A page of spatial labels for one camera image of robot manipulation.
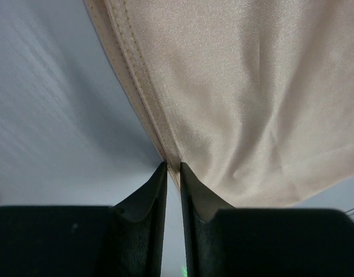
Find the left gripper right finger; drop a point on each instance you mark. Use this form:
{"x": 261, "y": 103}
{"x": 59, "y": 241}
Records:
{"x": 222, "y": 240}

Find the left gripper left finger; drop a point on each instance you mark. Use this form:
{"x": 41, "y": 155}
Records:
{"x": 123, "y": 240}

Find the orange cloth napkin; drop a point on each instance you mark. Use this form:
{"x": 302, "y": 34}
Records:
{"x": 257, "y": 97}

